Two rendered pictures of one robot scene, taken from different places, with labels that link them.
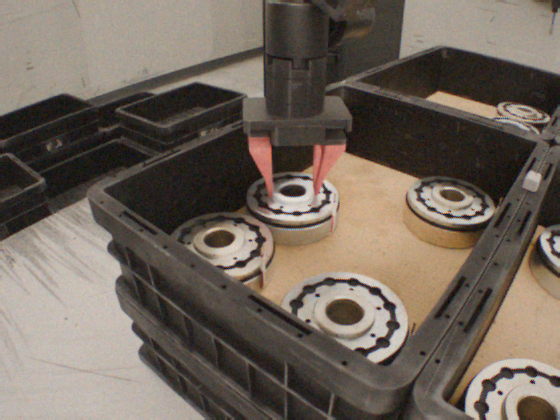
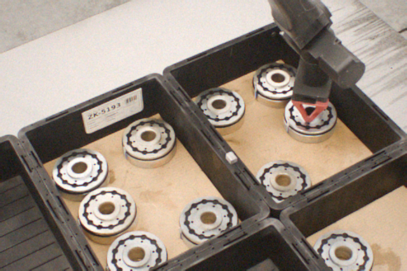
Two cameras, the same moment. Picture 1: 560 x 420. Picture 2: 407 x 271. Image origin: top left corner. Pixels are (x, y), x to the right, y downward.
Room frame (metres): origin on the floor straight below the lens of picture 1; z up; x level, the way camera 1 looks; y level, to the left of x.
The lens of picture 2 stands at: (0.56, -1.03, 1.95)
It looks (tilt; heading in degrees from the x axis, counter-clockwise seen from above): 49 degrees down; 110
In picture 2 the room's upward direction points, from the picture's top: 2 degrees counter-clockwise
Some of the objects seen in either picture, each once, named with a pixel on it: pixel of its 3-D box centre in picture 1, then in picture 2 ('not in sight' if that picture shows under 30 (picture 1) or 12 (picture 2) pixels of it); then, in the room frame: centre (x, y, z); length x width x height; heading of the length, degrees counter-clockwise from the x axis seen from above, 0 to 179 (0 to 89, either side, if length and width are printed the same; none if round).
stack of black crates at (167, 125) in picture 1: (188, 156); not in sight; (1.48, 0.35, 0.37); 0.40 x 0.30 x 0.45; 141
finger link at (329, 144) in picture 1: (304, 154); (311, 99); (0.40, -0.03, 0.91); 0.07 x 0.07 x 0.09; 5
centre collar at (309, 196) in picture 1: (292, 192); (310, 112); (0.41, -0.02, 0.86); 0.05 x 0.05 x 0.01
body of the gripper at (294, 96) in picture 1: (295, 89); (314, 69); (0.40, -0.02, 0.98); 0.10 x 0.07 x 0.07; 95
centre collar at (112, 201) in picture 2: not in sight; (107, 208); (0.12, -0.35, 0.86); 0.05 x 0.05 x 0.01
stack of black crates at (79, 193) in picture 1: (102, 214); not in sight; (1.17, 0.60, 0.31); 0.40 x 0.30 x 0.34; 141
